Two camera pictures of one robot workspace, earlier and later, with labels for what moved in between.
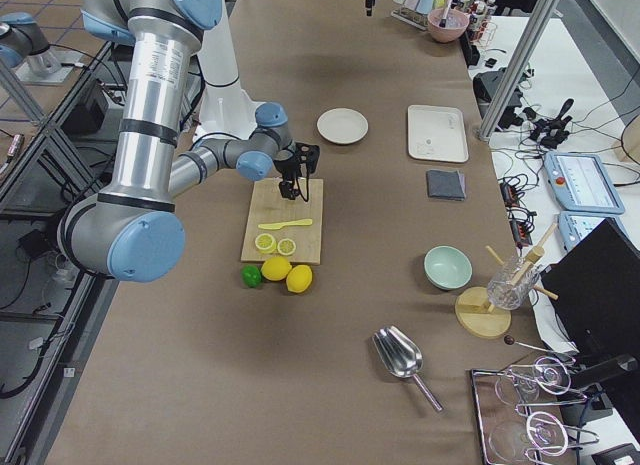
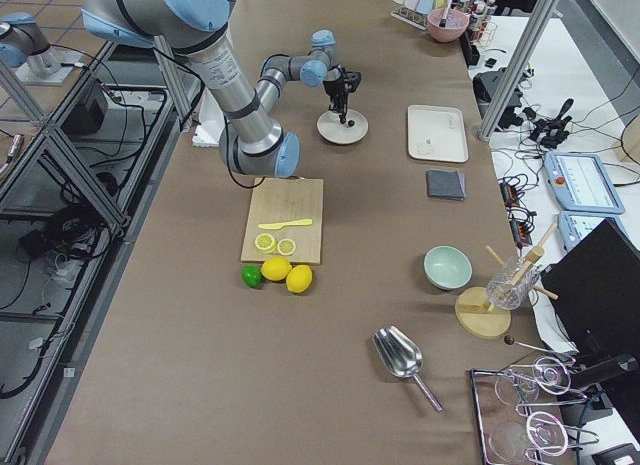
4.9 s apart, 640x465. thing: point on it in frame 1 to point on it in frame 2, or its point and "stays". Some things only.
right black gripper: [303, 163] to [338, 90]
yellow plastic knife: [280, 225] stays
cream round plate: [342, 125] stays
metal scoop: [401, 355] stays
